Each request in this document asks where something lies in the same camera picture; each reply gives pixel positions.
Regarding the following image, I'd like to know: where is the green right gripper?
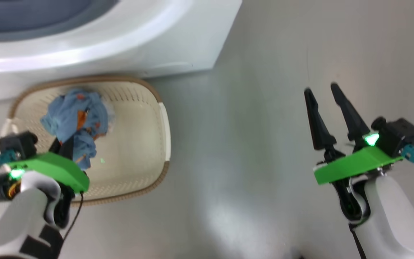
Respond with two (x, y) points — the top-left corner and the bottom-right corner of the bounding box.
(304, 82), (404, 186)

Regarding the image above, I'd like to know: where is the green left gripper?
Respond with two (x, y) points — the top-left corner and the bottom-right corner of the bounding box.
(7, 135), (90, 193)

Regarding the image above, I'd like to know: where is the blue garment orange print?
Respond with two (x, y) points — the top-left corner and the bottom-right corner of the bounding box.
(40, 89), (115, 171)

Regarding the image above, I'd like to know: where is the cream basket brown rim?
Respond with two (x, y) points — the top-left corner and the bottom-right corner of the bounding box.
(0, 75), (172, 206)

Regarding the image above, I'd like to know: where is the white front-load washing machine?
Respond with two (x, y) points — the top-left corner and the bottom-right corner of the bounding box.
(0, 0), (243, 103)

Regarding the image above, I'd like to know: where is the grey rubber door gasket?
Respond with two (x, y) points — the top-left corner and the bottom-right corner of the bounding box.
(0, 0), (120, 43)

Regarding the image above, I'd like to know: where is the teal left camera connector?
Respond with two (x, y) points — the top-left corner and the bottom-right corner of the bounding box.
(0, 149), (19, 172)

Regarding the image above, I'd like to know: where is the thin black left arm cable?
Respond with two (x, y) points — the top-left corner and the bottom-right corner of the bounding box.
(63, 192), (84, 242)

